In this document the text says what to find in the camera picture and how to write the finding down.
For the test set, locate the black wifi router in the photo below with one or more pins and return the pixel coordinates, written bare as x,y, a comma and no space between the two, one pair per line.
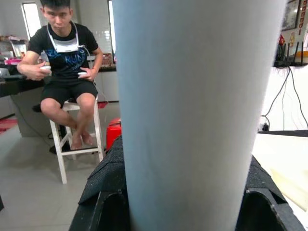
288,63

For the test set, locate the pink packet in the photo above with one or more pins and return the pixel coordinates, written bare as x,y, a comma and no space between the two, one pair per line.
13,61

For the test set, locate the red floor rug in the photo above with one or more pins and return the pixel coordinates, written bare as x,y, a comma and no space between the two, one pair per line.
7,125

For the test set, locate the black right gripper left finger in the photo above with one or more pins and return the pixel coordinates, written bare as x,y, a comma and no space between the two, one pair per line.
108,173

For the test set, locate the white vr headset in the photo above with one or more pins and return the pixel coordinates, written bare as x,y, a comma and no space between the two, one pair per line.
65,47

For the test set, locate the white hand controller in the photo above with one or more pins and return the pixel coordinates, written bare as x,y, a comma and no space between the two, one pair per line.
83,74
45,68

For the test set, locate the black table cloth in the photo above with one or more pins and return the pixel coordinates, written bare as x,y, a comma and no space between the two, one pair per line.
288,133

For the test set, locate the red plastic stool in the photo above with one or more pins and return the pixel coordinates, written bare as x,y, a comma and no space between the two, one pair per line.
114,134

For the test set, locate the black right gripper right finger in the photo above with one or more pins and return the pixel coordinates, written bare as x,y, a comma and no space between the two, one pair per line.
260,211

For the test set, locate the red hanging wall decoration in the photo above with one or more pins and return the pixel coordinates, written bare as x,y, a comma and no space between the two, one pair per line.
303,19

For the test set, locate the framed wall picture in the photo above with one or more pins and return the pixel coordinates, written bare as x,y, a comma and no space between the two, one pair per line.
291,14

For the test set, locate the bright window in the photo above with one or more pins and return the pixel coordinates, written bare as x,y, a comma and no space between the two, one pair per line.
31,19

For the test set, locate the dark kitchen counter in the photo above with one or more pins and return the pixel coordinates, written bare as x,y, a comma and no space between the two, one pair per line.
14,86

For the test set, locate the small red ornament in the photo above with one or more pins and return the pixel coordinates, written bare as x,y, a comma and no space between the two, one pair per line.
282,39

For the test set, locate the white bar stool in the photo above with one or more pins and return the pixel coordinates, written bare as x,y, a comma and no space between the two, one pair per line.
79,152

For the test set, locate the white plastic table leg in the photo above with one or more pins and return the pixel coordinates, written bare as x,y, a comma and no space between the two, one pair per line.
192,96

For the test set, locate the man in black shirt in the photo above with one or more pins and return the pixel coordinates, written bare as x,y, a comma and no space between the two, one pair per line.
65,65

